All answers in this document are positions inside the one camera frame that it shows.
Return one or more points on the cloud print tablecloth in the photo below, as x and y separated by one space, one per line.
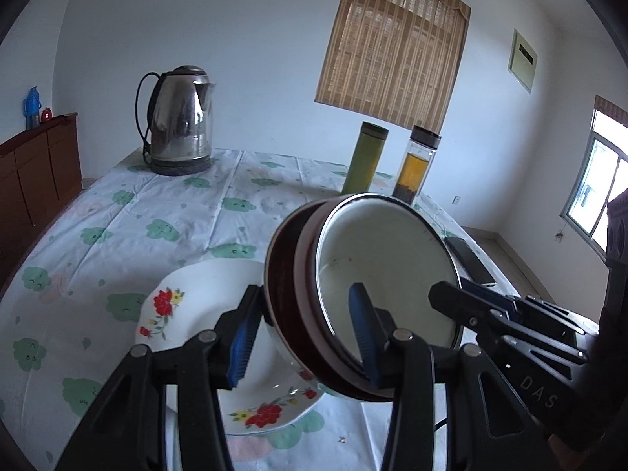
147 196

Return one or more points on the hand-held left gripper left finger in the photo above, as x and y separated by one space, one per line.
243 348

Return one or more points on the green thermos bottle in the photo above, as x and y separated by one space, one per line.
365 157

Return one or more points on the black phone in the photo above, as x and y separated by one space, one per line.
468 260

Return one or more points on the stainless steel electric kettle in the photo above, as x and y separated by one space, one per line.
179 113

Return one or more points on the brown wooden cabinet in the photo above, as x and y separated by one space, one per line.
34 176

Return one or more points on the black kettle base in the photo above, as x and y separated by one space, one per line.
179 167

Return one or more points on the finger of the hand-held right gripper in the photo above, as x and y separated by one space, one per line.
461 301
485 295

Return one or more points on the small red jar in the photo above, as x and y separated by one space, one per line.
46 114

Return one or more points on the bamboo window blind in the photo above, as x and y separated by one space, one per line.
392 44

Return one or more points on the green wall panel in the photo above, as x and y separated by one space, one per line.
522 61

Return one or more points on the blue thermos flask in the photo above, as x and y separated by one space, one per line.
32 108

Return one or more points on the stainless steel bowl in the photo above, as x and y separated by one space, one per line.
277 274

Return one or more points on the white plate with red flowers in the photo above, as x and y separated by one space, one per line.
196 299

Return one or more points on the glass tea bottle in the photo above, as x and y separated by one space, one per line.
416 167

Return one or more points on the window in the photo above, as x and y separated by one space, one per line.
596 176

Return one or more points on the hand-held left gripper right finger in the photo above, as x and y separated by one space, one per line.
362 333

